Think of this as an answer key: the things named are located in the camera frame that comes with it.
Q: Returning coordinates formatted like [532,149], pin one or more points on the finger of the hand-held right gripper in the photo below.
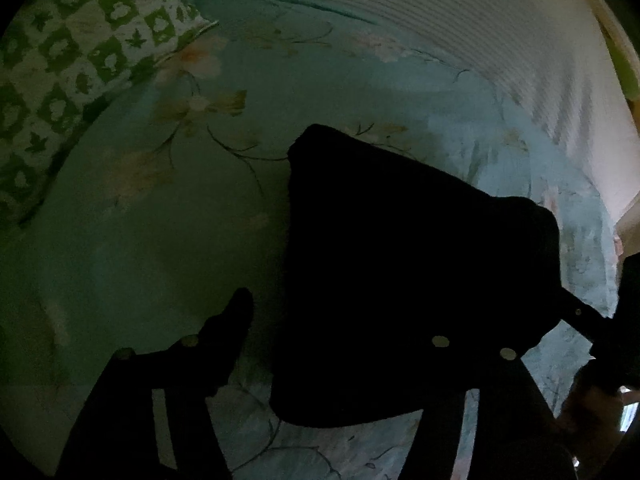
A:
[580,312]

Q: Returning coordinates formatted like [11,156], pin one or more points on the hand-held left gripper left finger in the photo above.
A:
[235,320]

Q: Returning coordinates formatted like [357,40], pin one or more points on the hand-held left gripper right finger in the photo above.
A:
[515,410]

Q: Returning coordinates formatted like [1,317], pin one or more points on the black pants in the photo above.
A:
[390,235]

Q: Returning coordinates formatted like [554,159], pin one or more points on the person's right hand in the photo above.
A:
[590,412]

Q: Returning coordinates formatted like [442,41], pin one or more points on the teal floral bed sheet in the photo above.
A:
[150,220]

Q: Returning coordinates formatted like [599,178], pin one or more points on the white striped blanket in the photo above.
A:
[475,25]

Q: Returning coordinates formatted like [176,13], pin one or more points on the green checked pillow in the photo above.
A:
[60,60]

